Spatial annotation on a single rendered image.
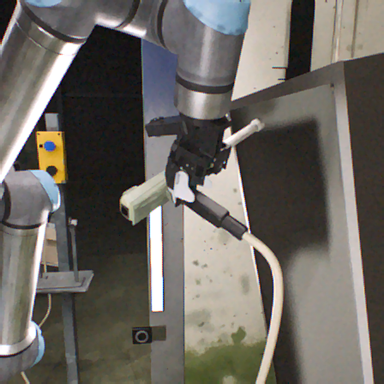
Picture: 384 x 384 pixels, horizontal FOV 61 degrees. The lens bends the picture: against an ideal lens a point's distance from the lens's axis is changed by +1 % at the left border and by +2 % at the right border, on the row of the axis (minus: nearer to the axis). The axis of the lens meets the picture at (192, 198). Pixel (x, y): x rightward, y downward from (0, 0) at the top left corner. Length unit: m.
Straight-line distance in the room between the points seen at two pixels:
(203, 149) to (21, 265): 0.64
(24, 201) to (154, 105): 0.85
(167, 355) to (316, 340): 0.84
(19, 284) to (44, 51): 0.70
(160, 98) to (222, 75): 1.08
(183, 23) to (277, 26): 1.25
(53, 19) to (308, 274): 1.09
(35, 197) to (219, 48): 0.60
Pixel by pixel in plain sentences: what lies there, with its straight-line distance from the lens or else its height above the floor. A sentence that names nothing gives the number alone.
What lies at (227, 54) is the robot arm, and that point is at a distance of 0.47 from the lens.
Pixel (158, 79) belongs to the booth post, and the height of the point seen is 1.78.
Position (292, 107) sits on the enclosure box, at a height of 1.62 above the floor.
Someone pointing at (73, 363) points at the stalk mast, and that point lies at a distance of 2.25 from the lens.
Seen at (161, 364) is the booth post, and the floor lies 0.32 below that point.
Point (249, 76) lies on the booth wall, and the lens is 1.62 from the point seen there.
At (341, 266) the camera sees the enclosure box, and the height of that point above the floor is 1.07.
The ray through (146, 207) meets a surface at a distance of 0.60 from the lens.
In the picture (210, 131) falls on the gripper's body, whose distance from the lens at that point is 0.52.
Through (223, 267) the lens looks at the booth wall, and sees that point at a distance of 1.71.
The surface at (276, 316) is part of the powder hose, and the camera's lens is 0.64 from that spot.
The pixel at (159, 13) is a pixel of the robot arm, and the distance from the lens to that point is 0.50.
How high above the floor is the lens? 1.54
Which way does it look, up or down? 11 degrees down
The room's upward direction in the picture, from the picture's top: straight up
